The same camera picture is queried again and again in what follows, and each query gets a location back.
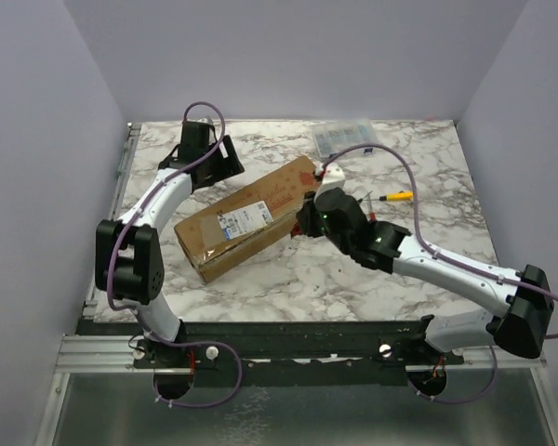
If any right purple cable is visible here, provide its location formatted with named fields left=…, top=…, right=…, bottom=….
left=313, top=143, right=558, bottom=403

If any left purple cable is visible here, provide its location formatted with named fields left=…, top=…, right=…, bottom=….
left=106, top=100, right=244, bottom=410

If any red utility knife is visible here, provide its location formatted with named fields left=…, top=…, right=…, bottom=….
left=290, top=223, right=301, bottom=237

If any green black screwdriver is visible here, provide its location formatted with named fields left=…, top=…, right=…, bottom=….
left=358, top=192, right=373, bottom=213

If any aluminium frame rail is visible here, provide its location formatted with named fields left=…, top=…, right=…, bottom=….
left=57, top=316, right=541, bottom=373

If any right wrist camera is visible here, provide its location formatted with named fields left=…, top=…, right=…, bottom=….
left=313, top=163, right=345, bottom=195

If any brown cardboard express box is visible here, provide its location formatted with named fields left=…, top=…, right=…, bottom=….
left=174, top=156, right=318, bottom=283

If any purple cable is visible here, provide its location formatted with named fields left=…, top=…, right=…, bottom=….
left=106, top=100, right=244, bottom=410
left=313, top=143, right=558, bottom=403

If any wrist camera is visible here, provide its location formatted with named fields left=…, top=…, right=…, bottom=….
left=200, top=116, right=215, bottom=125
left=313, top=163, right=345, bottom=195

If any yellow handled screwdriver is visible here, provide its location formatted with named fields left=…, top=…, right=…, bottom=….
left=378, top=191, right=414, bottom=202

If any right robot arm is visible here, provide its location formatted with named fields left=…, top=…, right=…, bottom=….
left=292, top=189, right=554, bottom=363

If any blue red screwdriver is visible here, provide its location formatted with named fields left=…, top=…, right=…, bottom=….
left=367, top=199, right=377, bottom=221

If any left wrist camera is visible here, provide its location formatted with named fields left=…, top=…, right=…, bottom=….
left=200, top=116, right=215, bottom=125

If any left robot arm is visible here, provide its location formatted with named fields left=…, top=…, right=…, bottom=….
left=94, top=121, right=244, bottom=367

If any clear plastic screw organizer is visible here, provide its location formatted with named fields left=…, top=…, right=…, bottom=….
left=310, top=119, right=379, bottom=160

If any black mounting rail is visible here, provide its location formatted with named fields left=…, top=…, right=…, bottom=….
left=76, top=319, right=464, bottom=397

